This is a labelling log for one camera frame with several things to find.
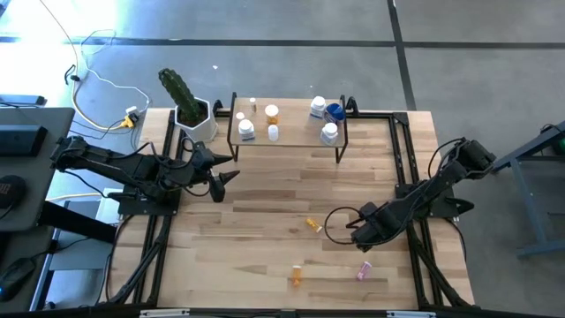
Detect blue Tums bottle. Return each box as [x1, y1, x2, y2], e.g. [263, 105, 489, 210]
[323, 102, 347, 125]

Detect blue-grey metal stand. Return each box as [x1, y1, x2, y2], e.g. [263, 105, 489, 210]
[487, 119, 565, 260]

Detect low grey desk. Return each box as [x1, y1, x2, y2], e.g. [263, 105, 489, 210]
[0, 224, 57, 314]

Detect white bottle blue label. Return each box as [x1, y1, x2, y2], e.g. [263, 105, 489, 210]
[237, 118, 257, 143]
[308, 95, 328, 121]
[319, 122, 340, 147]

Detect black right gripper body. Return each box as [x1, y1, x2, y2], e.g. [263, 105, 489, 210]
[351, 201, 406, 249]

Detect white floor cable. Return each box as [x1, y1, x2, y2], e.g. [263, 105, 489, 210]
[37, 0, 152, 133]

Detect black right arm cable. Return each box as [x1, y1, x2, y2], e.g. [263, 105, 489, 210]
[323, 206, 370, 246]

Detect silver rail bracket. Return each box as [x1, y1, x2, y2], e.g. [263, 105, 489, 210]
[387, 310, 437, 318]
[139, 308, 191, 318]

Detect black rectangular box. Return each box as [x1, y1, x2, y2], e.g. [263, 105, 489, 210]
[0, 125, 49, 157]

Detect wooden shelf black metal legs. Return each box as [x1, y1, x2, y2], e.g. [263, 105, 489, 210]
[226, 91, 350, 164]

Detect white box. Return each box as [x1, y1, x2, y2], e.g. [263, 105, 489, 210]
[94, 187, 125, 225]

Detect black aluminium table frame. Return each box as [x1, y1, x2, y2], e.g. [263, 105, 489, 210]
[99, 95, 476, 318]

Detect green cactus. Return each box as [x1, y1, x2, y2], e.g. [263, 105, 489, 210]
[157, 67, 202, 125]

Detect black computer mouse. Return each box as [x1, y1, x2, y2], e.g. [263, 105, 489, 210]
[0, 257, 37, 303]

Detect yellow white power plug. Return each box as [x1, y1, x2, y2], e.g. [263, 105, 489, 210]
[121, 105, 141, 130]

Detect wide orange pill bottle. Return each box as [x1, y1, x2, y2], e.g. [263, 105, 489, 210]
[264, 103, 281, 125]

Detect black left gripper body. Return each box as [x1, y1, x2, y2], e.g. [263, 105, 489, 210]
[188, 140, 222, 189]

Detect black floor cable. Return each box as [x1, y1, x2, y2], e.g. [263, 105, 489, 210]
[64, 64, 84, 86]

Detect black desk support bar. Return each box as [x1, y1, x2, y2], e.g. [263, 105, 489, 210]
[37, 201, 118, 245]

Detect yellow floor cable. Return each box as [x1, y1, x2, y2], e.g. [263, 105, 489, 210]
[70, 79, 133, 133]

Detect black round speaker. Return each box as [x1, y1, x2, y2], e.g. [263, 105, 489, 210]
[0, 174, 27, 210]

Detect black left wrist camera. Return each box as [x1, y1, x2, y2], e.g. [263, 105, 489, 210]
[208, 176, 227, 204]

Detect grey floor mat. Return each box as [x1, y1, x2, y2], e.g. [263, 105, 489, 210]
[47, 229, 115, 271]

